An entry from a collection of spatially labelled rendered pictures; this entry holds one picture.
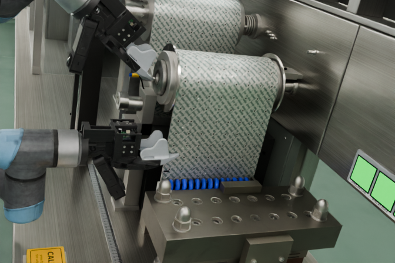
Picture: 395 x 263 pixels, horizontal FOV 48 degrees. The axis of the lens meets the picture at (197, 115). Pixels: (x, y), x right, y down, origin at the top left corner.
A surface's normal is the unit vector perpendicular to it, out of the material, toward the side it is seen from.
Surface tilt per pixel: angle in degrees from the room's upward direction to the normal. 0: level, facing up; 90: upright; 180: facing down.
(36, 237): 0
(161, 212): 0
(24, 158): 90
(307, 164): 90
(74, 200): 0
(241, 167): 90
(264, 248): 90
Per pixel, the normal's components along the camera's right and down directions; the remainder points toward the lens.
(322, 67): -0.92, -0.03
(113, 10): 0.34, 0.41
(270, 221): 0.18, -0.91
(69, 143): 0.37, -0.37
